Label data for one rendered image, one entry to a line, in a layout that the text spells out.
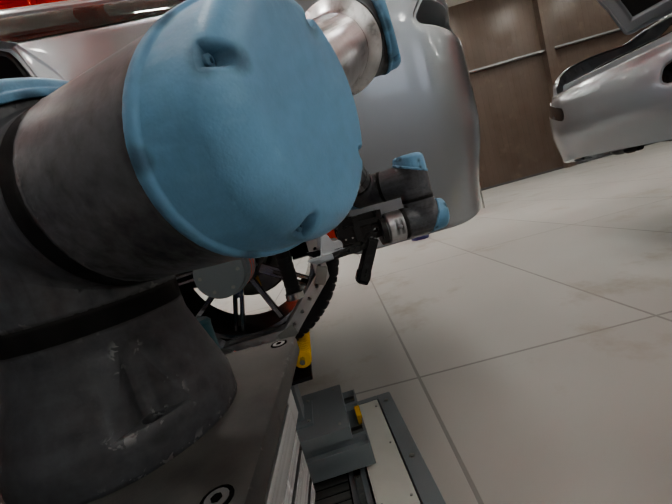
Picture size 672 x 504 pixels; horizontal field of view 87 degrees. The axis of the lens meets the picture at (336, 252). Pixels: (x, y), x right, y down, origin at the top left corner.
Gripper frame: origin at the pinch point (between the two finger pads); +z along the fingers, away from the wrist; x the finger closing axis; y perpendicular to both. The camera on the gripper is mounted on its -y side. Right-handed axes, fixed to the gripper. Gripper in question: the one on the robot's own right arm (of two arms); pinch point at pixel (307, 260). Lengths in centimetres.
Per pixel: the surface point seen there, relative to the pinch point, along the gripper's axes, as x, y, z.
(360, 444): -26, -68, 0
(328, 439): -25, -63, 10
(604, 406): -25, -83, -86
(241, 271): -6.2, 1.2, 16.7
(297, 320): -20.6, -19.4, 8.1
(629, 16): -205, 95, -312
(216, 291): -6.2, -1.9, 24.1
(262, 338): -20.6, -21.6, 19.6
